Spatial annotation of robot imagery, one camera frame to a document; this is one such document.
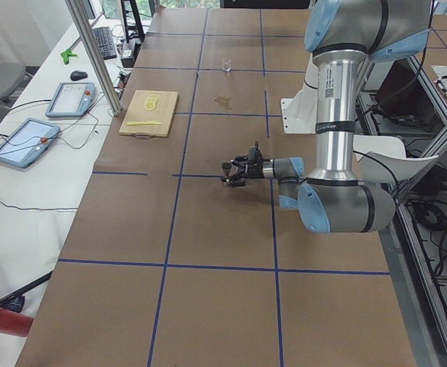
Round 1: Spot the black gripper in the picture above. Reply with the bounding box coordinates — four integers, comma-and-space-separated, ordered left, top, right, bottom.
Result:
221, 155, 264, 187

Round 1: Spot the steel jigger measuring cup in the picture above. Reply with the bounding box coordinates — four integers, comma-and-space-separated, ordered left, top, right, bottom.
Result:
221, 161, 233, 185

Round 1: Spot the clear glass shaker cup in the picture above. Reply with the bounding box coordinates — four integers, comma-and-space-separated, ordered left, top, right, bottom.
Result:
222, 57, 232, 73

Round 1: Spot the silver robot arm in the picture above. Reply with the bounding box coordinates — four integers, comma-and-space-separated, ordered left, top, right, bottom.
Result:
222, 1, 432, 233

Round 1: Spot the bamboo cutting board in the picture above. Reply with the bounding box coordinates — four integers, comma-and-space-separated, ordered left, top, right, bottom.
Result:
119, 90, 179, 138

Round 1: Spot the yellow plastic knife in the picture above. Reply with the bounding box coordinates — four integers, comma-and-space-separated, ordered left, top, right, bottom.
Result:
126, 120, 162, 126

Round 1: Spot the white plastic chair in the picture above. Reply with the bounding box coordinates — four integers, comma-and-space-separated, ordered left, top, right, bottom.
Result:
353, 135, 439, 183

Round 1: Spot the far teach pendant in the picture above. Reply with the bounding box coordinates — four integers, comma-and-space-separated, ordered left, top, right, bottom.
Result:
45, 82, 96, 119

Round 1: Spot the teach pendant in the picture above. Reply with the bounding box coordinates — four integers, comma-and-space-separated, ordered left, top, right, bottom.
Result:
45, 82, 96, 119
0, 119, 60, 168

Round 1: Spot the black computer mouse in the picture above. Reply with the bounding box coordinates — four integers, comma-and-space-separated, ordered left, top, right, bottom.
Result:
70, 70, 88, 81

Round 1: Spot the black computer keyboard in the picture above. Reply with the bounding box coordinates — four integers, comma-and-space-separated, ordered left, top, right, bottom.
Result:
92, 27, 117, 60

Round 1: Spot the green plastic tool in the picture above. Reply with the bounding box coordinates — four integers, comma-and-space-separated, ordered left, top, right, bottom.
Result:
60, 48, 77, 65

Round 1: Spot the near teach pendant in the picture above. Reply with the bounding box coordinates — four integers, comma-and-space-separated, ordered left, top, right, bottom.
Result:
0, 119, 60, 168

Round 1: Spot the red bottle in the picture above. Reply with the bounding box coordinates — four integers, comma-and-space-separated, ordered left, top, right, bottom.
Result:
0, 307, 34, 337

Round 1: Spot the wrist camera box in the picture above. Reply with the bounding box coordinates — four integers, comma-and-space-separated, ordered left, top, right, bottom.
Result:
248, 141, 263, 165

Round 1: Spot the aluminium frame post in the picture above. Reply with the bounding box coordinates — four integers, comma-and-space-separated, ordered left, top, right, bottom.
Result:
65, 0, 121, 116

